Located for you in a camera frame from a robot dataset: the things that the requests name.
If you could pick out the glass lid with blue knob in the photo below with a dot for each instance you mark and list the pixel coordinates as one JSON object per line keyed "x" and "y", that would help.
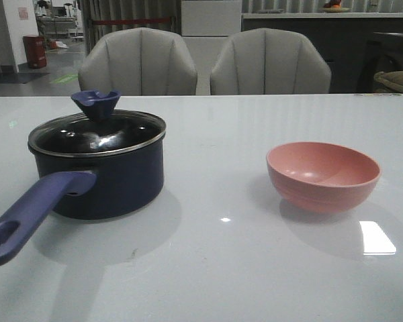
{"x": 98, "y": 130}

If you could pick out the pink plastic bowl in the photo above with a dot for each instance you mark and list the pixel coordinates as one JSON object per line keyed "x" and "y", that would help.
{"x": 322, "y": 177}

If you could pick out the dark blue saucepan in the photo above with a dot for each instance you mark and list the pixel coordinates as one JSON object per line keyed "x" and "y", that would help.
{"x": 82, "y": 188}

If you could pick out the right grey upholstered chair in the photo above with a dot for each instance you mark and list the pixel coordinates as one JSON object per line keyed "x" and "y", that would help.
{"x": 269, "y": 61}

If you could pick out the grey upholstered chair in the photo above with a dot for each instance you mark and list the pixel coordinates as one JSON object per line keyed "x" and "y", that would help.
{"x": 269, "y": 61}
{"x": 140, "y": 62}

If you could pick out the left grey upholstered chair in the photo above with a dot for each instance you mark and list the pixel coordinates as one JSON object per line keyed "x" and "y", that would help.
{"x": 140, "y": 62}

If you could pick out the white cabinet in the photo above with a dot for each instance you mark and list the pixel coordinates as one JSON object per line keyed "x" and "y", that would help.
{"x": 205, "y": 25}

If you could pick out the dark grey counter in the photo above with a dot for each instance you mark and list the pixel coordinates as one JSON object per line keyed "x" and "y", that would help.
{"x": 340, "y": 38}

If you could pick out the red trash bin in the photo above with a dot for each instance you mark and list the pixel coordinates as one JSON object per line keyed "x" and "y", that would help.
{"x": 35, "y": 51}

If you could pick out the fruit plate on counter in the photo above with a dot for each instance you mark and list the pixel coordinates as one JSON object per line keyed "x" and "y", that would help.
{"x": 334, "y": 6}

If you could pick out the beige cushion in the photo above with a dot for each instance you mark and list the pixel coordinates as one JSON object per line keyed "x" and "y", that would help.
{"x": 390, "y": 81}

